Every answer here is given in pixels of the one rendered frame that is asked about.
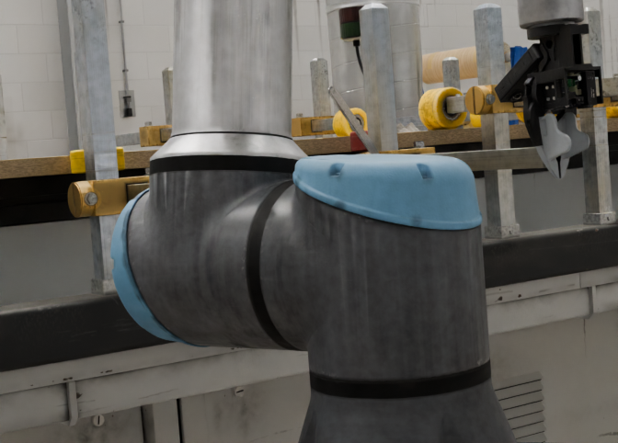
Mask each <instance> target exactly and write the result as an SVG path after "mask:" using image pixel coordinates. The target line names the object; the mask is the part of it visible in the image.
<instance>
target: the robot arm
mask: <svg viewBox="0 0 618 443"><path fill-rule="evenodd" d="M292 3H293V0H174V47H173V106H172V133H171V136H170V138H169V140H168V141H167V142H166V143H165V144H164V145H163V146H162V147H161V148H160V149H159V150H158V151H157V152H156V153H155V154H154V155H153V156H152V157H151V158H150V175H149V188H147V189H146V190H144V191H143V192H141V193H140V194H139V195H138V196H136V197H135V199H132V200H130V201H129V202H128V204H127V205H126V206H125V208H124V209H123V210H122V212H121V214H120V216H119V218H118V220H117V222H116V225H115V228H114V232H113V234H112V240H111V248H110V257H111V258H112V259H114V268H113V269H112V270H111V272H112V277H113V280H114V284H115V287H116V290H117V292H118V294H119V296H120V300H121V302H122V304H123V305H124V307H125V309H126V310H127V312H128V313H129V315H130V316H131V317H132V318H133V320H134V321H135V322H136V323H137V324H138V325H140V326H141V327H142V328H143V329H145V330H146V331H147V332H149V333H150V334H152V335H155V336H157V337H159V338H162V339H165V340H169V341H175V342H180V343H184V344H186V345H189V346H197V347H207V346H224V347H242V348H260V349H278V350H295V351H308V362H309V374H310V386H311V399H310V403H309V406H308V409H307V413H306V416H305V419H304V422H303V428H302V432H301V435H300V438H299V442H298V443H518V442H517V440H516V438H515V436H514V434H513V432H512V430H511V427H510V425H509V422H508V419H507V417H506V416H505V414H504V411H503V409H502V407H501V405H500V402H499V400H498V397H497V395H496V393H495V391H494V388H493V385H492V378H491V365H490V351H489V338H488V324H487V310H486V284H485V270H484V258H483V244H482V231H481V223H482V213H481V211H480V210H479V207H478V200H477V195H476V188H475V177H474V174H473V172H472V170H471V168H470V167H469V166H468V165H467V164H466V163H465V162H464V161H462V160H460V159H457V158H454V157H449V156H440V155H421V154H353V155H347V154H334V155H318V156H309V157H308V156H307V155H306V154H305V153H304V152H303V151H302V150H301V149H300V147H299V146H298V145H297V144H296V143H295V142H294V141H293V138H292ZM517 4H518V15H519V25H520V28H522V29H527V39H528V40H539V41H540V43H534V44H533V45H532V46H531V47H530V48H529V49H528V50H527V51H526V52H525V53H524V54H523V55H522V56H521V58H520V59H519V60H518V61H517V62H516V64H515V65H514V66H513V67H512V68H511V69H510V71H509V72H508V73H507V74H506V75H505V76H504V78H503V79H502V80H501V81H500V82H499V83H498V85H497V86H496V87H495V88H494V89H495V91H496V93H497V95H498V99H499V101H500V103H502V102H511V103H515V102H521V101H523V118H524V123H525V126H526V129H527V132H528V133H529V136H530V138H531V140H532V144H533V146H535V148H536V150H537V152H538V154H539V155H540V157H541V159H542V161H543V162H544V164H545V166H546V167H547V169H548V170H549V172H550V173H551V174H552V176H553V177H554V178H563V176H564V174H565V172H566V170H567V166H568V163H569V158H570V157H571V156H573V155H575V154H577V153H581V152H583V151H585V150H587V149H588V147H589V136H588V135H587V134H586V133H584V132H582V131H579V130H578V125H577V118H576V116H577V108H578V109H580V108H593V106H596V105H597V104H602V103H603V92H602V80H601V67H600V66H592V63H584V60H583V49H582V38H581V35H585V34H589V24H581V25H579V24H578V23H580V22H582V21H583V20H584V19H585V18H584V7H583V0H517ZM595 77H598V78H599V89H600V95H599V96H597V93H596V83H595ZM548 110H551V111H552V113H553V114H552V113H549V114H546V115H544V114H545V113H546V112H547V111H548ZM555 114H556V115H557V116H555Z"/></svg>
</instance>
